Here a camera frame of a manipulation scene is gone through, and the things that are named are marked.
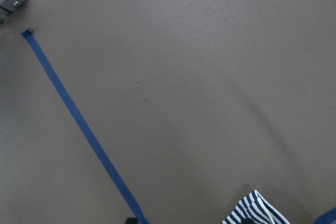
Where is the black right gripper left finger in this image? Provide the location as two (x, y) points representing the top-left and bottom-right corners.
(125, 217), (139, 224)

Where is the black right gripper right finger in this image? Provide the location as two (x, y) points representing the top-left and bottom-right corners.
(241, 219), (255, 224)

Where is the navy white striped polo shirt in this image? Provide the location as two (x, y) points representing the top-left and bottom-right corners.
(222, 190), (290, 224)

